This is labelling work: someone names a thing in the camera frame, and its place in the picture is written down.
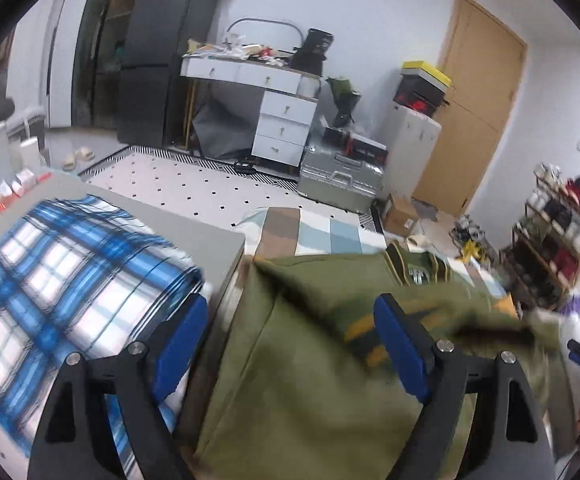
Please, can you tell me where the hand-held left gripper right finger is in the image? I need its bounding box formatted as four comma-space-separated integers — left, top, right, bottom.
373, 292, 556, 480

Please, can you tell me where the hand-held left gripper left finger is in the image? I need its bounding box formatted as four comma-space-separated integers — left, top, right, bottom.
26, 292, 209, 480

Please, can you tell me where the olive green jacket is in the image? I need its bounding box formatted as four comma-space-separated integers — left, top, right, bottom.
190, 240, 578, 480

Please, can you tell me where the wooden shoe rack with shoes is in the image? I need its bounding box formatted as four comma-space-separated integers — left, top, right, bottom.
500, 162, 580, 311

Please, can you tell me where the floor clutter pile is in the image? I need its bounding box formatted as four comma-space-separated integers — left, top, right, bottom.
450, 215, 495, 263

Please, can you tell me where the cardboard box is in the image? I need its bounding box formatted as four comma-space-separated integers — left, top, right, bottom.
384, 195, 421, 238

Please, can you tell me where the checked bed sheet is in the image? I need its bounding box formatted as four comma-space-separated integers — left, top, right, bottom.
230, 206, 508, 301

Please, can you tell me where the blue plaid shirt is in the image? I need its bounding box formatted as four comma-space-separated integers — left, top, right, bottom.
0, 195, 205, 480

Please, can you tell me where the black white patterned rug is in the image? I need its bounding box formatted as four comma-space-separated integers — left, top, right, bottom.
77, 145, 385, 233

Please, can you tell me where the silver hard suitcase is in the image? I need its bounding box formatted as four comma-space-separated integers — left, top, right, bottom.
297, 144, 388, 213

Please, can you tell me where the white hard suitcase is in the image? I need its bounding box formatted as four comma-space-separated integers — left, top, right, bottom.
382, 102, 443, 201

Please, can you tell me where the black red box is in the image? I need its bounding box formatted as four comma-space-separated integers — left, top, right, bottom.
320, 125, 388, 158

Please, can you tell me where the grey fabric cover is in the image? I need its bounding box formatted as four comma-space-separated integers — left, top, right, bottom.
190, 97, 261, 158

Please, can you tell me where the white desk with drawers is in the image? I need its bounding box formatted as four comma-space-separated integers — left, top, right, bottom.
179, 52, 323, 166

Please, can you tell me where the white cup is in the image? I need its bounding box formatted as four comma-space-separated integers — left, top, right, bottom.
17, 137, 41, 171

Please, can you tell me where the red black shoebox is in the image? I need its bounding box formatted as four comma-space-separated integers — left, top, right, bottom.
392, 87, 445, 113

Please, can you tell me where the green wrapped bouquet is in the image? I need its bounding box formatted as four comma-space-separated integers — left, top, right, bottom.
325, 75, 361, 128

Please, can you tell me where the wooden door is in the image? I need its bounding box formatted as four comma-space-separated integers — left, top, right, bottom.
412, 0, 528, 218

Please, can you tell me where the yellow shoebox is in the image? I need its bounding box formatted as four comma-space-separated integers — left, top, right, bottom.
401, 60, 453, 86

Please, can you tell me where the black refrigerator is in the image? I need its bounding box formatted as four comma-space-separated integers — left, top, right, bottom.
116, 0, 221, 148

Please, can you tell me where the desk clutter pile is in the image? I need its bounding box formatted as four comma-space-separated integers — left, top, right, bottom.
185, 40, 295, 66

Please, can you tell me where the black paper bag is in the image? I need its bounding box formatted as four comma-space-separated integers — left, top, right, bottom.
290, 27, 335, 73

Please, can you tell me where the arched metal frame mirror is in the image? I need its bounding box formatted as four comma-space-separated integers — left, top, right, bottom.
226, 17, 305, 56

